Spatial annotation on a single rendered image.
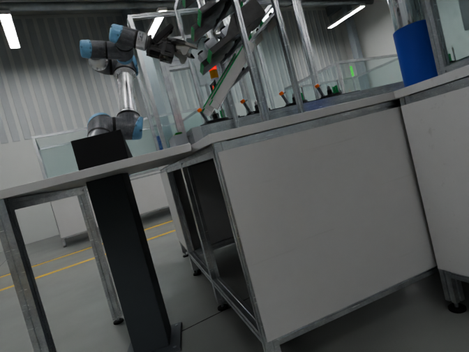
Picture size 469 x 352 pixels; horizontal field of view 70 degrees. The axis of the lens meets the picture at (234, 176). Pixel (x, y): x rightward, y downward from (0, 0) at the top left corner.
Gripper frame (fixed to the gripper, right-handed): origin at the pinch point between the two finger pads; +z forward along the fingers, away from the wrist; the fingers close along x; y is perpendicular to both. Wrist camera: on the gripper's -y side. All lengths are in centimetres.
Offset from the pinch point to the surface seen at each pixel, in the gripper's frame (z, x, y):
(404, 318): 97, 29, 98
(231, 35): 12.1, 19.6, -0.4
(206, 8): 0.4, 19.5, -8.4
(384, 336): 85, 33, 104
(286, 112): 54, -17, 10
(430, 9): 72, 56, -9
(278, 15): 28.8, 23.5, -12.5
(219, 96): 12.1, 16.3, 24.1
